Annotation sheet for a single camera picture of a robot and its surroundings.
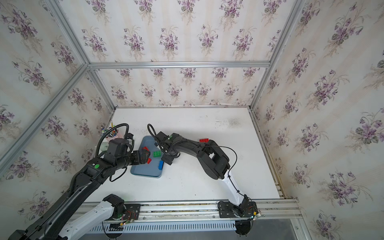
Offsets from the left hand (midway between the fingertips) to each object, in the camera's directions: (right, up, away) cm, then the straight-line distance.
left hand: (144, 154), depth 75 cm
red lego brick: (+32, +4, +23) cm, 40 cm away
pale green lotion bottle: (-28, +3, +13) cm, 31 cm away
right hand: (+13, -4, +18) cm, 23 cm away
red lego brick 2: (-5, 0, +19) cm, 20 cm away
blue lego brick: (+6, -9, +12) cm, 16 cm away
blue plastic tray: (+1, -11, +10) cm, 15 cm away
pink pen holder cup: (-23, +9, +16) cm, 29 cm away
